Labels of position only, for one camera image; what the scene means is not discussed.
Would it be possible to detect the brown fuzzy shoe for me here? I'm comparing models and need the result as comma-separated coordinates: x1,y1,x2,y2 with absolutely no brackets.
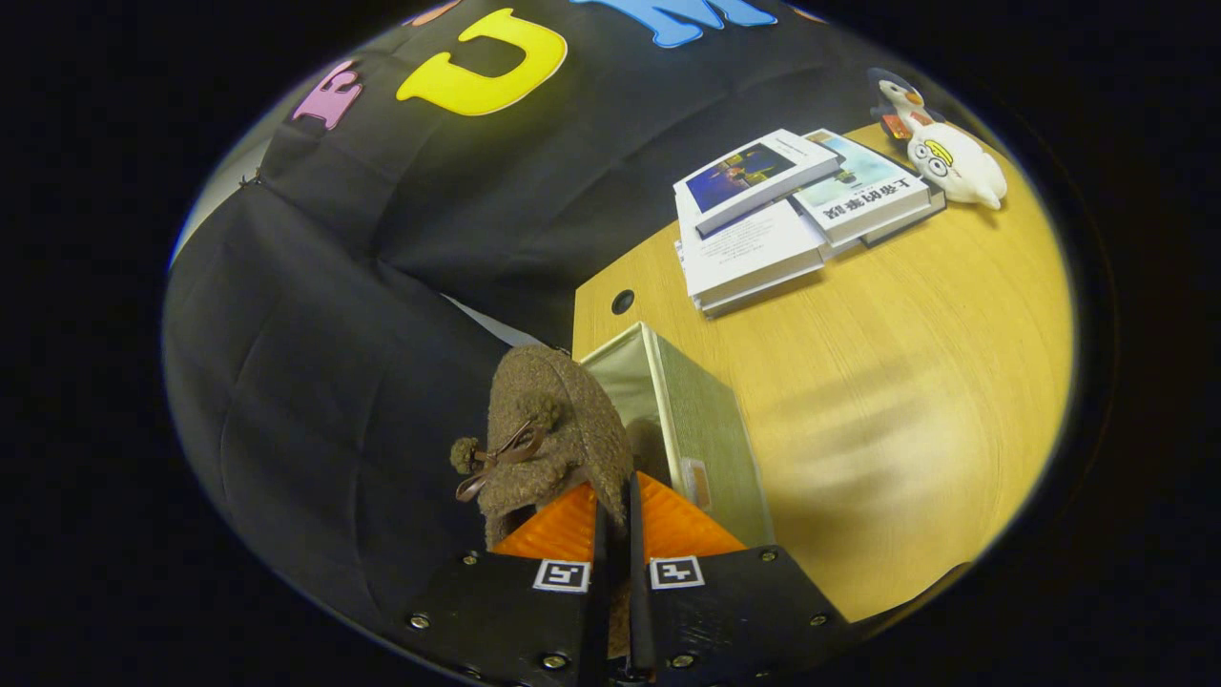
625,417,674,484
449,343,638,660

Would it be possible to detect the black backdrop cloth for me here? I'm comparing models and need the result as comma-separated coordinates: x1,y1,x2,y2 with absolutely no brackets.
162,0,955,633

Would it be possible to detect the book with blue picture cover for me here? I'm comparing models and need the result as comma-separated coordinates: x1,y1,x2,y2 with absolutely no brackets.
673,128,846,239

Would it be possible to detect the navy penguin plush toy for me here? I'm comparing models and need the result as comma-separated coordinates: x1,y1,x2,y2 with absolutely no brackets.
865,66,946,143

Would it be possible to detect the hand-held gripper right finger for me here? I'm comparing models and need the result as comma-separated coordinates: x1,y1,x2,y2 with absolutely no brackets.
628,469,852,685

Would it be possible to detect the white plush toy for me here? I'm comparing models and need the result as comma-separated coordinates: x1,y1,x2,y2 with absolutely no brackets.
903,121,1009,212

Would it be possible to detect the plain white book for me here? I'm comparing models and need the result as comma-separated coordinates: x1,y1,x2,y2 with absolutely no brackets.
674,195,830,319

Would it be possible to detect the green fabric storage box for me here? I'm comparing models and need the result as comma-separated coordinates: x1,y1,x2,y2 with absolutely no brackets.
579,321,776,551

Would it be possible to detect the black book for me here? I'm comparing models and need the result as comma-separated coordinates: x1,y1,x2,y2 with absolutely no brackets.
858,180,948,250

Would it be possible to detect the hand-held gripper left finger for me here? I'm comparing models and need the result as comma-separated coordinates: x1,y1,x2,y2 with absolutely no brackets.
395,480,610,687

